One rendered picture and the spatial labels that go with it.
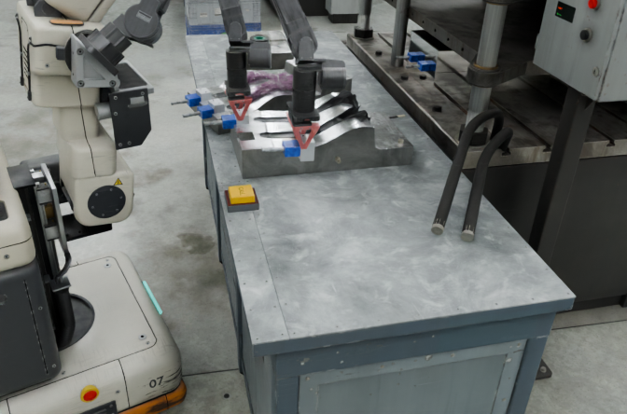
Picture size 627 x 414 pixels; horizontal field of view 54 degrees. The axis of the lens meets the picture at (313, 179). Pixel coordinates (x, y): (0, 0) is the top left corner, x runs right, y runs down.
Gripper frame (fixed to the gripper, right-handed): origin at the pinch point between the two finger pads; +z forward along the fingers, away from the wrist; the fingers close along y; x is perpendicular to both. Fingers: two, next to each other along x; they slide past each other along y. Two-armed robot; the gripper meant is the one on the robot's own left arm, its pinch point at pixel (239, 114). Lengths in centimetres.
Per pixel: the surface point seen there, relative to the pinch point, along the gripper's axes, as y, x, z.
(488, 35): -8, -73, -21
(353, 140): -19.3, -29.2, 2.5
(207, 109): 14.8, 8.0, 3.7
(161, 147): 166, 25, 88
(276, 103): 16.0, -14.4, 4.3
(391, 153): -19.4, -41.0, 7.9
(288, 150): -31.2, -8.1, -2.4
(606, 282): -12, -139, 80
